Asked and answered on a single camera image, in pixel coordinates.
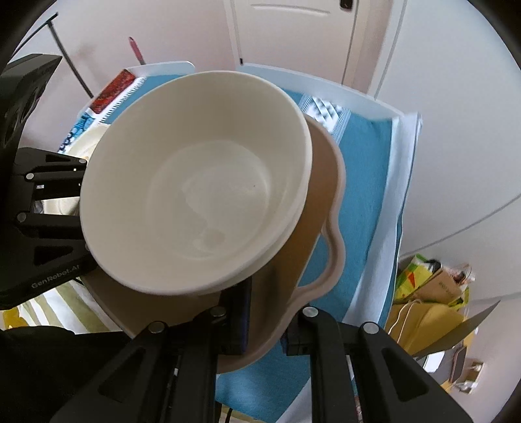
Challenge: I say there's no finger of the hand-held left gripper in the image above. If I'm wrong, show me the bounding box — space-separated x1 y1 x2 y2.
15 211 98 271
14 147 89 201

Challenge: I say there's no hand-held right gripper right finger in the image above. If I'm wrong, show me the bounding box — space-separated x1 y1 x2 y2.
281 306 457 423

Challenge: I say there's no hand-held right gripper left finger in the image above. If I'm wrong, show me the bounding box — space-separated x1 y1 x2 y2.
49 280 253 423

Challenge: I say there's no cream plate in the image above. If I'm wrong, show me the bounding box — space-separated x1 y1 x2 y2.
69 124 111 163

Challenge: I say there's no black metal rack pole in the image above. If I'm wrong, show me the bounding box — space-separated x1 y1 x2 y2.
8 12 95 99

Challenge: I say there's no yellow striped floor mat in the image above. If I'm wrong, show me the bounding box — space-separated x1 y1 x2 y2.
0 280 119 332

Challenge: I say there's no pink spatula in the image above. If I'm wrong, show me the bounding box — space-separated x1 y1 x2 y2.
129 36 146 66

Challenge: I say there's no yellow paper bag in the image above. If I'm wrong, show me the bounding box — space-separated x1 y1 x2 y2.
385 299 477 359

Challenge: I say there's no dark clothing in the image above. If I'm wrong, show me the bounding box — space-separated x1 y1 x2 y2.
0 323 135 423

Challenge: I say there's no brown cardboard box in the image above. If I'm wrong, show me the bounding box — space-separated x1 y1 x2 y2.
419 268 461 304

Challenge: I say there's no blue table mat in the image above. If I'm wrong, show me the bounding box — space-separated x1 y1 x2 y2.
93 73 403 419

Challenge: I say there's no grey flat board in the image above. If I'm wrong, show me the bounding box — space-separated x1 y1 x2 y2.
411 300 502 359

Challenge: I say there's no white door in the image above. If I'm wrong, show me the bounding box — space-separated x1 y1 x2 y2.
223 0 408 96

